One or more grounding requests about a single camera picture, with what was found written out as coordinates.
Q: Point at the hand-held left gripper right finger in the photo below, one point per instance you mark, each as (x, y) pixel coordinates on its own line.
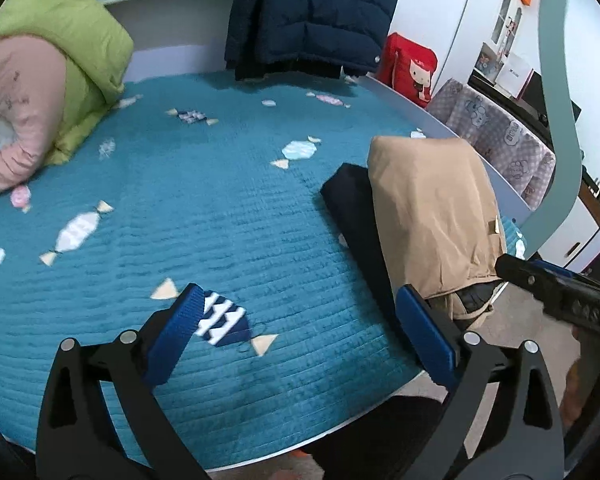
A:
(427, 340)

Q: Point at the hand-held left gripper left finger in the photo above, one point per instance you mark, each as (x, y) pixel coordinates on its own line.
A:
(175, 335)

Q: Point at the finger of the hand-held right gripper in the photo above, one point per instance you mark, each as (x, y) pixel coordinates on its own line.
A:
(565, 295)

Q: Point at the tan coat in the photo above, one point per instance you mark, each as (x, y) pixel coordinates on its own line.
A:
(430, 210)

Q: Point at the person's right hand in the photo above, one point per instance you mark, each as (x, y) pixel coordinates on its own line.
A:
(575, 385)

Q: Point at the white cabinet door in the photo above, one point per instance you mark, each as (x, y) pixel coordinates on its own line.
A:
(575, 235)

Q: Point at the dark desk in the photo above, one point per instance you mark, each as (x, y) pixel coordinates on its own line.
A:
(592, 200)

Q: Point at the person's dark trouser leg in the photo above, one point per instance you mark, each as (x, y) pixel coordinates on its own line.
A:
(380, 435)

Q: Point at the teal quilted bed cover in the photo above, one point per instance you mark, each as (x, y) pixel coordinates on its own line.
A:
(205, 210)

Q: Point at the folded dark jeans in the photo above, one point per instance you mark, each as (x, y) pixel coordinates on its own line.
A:
(352, 200)

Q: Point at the pink patterned tablecloth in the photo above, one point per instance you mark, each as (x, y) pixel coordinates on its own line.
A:
(500, 135)

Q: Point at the black computer monitor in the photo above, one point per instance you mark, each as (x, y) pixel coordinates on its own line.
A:
(535, 97)

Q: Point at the white paper bag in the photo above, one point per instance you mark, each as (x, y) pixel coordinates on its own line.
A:
(514, 75)

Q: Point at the red cartoon bag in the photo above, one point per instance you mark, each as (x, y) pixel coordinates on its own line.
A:
(410, 67)

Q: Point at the pink padded garment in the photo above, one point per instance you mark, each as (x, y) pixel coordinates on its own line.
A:
(25, 95)

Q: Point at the white wardrobe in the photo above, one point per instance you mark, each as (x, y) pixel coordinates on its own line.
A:
(460, 20)

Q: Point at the green quilt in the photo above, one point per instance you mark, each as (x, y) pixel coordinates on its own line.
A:
(75, 45)

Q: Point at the lavender shelf unit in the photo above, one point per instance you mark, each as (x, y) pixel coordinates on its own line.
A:
(180, 25)

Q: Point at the yellow and navy puffer jacket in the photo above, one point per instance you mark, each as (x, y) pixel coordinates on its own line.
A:
(310, 10)

